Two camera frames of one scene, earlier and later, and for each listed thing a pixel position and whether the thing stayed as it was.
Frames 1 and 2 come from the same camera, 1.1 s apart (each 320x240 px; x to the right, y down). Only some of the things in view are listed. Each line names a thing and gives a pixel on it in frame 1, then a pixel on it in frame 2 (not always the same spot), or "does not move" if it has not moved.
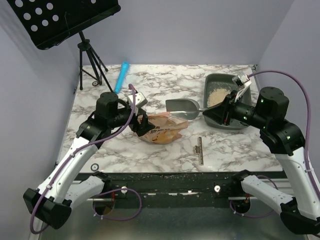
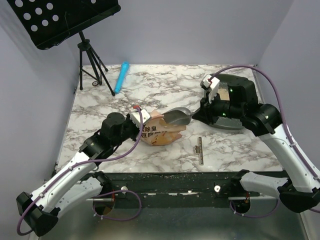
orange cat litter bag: x=168 y=127 does not move
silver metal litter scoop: x=183 y=108 to x=178 y=116
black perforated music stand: x=46 y=22 does not move
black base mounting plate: x=204 y=187 does not move
